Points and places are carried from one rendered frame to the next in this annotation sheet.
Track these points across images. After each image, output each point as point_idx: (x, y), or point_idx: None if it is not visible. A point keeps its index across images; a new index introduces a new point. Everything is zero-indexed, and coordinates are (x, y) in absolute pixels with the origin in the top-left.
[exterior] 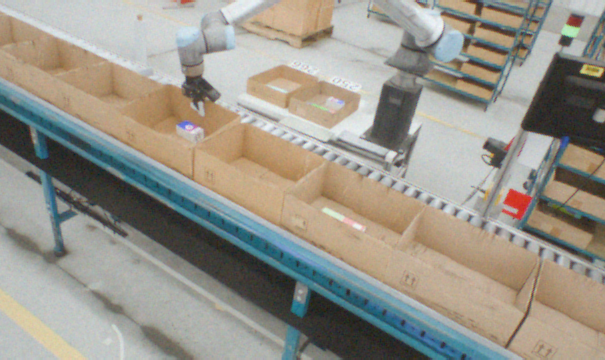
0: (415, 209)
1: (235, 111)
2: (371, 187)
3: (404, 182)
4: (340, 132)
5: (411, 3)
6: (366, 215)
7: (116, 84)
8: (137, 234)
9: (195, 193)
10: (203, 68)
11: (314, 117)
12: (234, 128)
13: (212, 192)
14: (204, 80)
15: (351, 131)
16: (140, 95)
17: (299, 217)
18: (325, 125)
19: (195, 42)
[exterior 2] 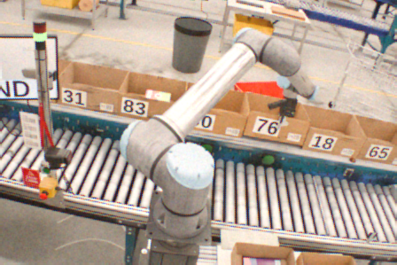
0: (121, 98)
1: (318, 233)
2: (150, 103)
3: (128, 206)
4: (218, 254)
5: (195, 82)
6: (146, 119)
7: (354, 151)
8: None
9: None
10: (284, 92)
11: (253, 252)
12: (246, 111)
13: None
14: (282, 101)
15: (209, 264)
16: (333, 146)
17: (175, 88)
18: (237, 253)
19: None
